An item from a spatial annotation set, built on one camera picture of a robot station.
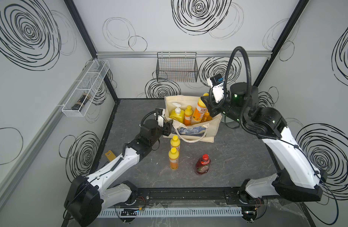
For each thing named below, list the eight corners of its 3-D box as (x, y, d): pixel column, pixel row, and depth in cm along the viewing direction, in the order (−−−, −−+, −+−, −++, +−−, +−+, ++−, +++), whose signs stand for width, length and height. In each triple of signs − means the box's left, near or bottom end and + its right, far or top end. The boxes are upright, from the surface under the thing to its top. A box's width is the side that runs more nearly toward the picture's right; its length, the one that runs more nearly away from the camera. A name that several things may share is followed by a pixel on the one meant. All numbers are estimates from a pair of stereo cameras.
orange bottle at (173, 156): (169, 168, 86) (167, 151, 68) (174, 163, 87) (173, 146, 70) (174, 173, 84) (173, 157, 66) (179, 168, 86) (179, 151, 68)
